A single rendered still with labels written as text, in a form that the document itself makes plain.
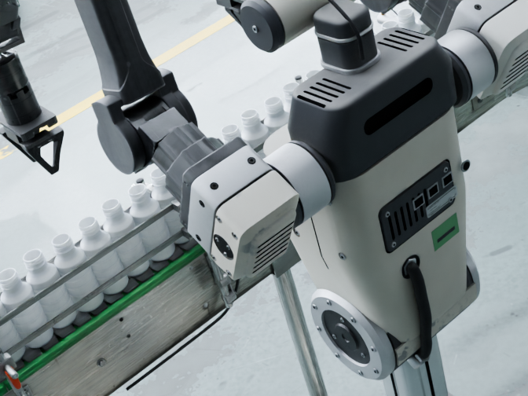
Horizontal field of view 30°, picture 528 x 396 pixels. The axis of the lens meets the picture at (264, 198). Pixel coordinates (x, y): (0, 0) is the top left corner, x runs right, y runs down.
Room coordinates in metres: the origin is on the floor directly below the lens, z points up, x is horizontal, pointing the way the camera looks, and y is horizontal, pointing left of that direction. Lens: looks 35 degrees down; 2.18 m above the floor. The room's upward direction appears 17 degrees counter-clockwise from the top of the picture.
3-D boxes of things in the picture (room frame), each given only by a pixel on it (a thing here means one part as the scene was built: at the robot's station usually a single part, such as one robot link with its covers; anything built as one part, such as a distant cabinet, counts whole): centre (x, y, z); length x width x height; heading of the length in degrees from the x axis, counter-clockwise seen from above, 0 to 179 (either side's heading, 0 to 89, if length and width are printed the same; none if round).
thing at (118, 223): (1.60, 0.29, 1.08); 0.06 x 0.06 x 0.17
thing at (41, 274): (1.51, 0.44, 1.08); 0.06 x 0.06 x 0.17
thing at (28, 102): (1.40, 0.32, 1.51); 0.10 x 0.07 x 0.07; 30
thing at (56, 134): (1.39, 0.31, 1.44); 0.07 x 0.07 x 0.09; 30
